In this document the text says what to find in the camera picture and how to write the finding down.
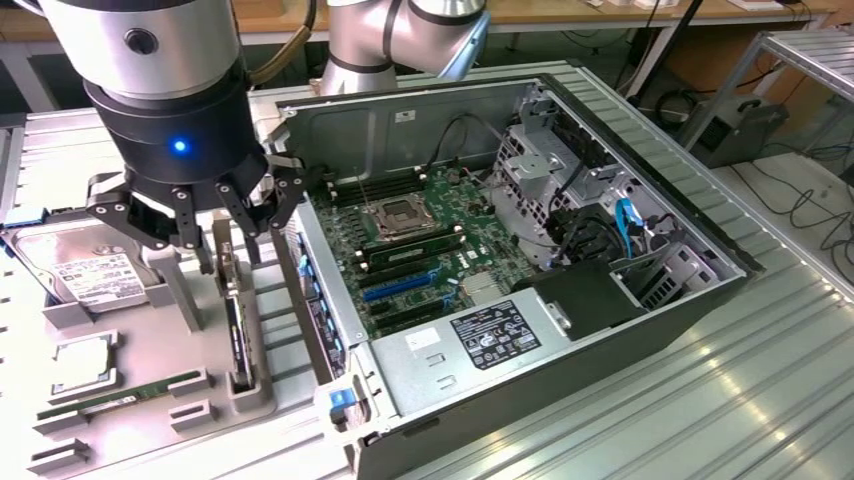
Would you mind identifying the silver CPU chip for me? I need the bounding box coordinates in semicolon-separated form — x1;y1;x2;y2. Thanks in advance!
51;342;114;390

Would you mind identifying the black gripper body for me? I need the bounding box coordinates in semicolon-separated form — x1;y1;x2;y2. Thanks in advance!
83;64;273;192

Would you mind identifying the grey plastic parts rack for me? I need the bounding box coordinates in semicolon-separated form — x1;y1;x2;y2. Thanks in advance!
25;244;281;476

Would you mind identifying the blue expansion slot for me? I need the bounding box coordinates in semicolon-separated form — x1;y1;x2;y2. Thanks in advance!
359;272;437;305

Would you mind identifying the silver metal disk bay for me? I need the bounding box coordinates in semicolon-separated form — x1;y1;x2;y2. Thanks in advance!
493;124;584;237

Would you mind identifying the black wire bundle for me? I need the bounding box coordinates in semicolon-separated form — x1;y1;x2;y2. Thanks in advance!
548;203;624;267

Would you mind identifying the wooden desk with white frame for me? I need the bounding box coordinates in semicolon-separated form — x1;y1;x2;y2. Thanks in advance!
0;0;841;114

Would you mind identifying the green motherboard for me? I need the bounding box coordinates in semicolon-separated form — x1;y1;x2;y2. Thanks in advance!
310;164;544;342

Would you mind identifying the CPU socket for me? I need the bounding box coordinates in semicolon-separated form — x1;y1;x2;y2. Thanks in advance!
359;197;437;245

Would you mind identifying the graphics card with metal bracket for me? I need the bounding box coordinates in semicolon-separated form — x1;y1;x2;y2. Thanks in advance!
211;209;261;394

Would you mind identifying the dark RAM stick with label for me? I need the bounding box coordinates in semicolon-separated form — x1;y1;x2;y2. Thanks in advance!
363;234;468;267

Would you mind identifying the blue plastic disk caddy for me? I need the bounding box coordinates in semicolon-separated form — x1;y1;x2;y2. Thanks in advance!
0;205;50;259

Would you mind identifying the silver chipset heatsink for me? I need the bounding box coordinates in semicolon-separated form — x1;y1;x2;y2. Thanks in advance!
460;273;508;307

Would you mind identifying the silver hard disk drive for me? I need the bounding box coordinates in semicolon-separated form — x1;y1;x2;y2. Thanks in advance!
13;222;154;315

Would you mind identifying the black looped wire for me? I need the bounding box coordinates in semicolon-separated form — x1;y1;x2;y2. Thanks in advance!
425;113;506;169

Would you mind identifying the grey and black equipment box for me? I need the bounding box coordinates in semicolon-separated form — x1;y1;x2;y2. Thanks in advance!
686;92;794;170

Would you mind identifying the blue SATA wire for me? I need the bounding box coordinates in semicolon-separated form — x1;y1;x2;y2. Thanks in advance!
617;196;648;261

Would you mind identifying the aluminium slat frame table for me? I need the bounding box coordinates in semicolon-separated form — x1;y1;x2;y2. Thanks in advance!
680;30;854;151

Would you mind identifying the open black PC case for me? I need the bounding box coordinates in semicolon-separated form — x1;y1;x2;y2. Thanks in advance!
246;72;768;480

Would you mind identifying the silver power supply unit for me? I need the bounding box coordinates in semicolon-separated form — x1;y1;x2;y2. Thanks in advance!
367;285;582;419

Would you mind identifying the green RAM stick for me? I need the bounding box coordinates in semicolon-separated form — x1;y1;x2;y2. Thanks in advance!
37;372;202;420

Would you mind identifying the black plastic shroud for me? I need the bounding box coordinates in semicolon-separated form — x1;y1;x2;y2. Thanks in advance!
512;262;650;342

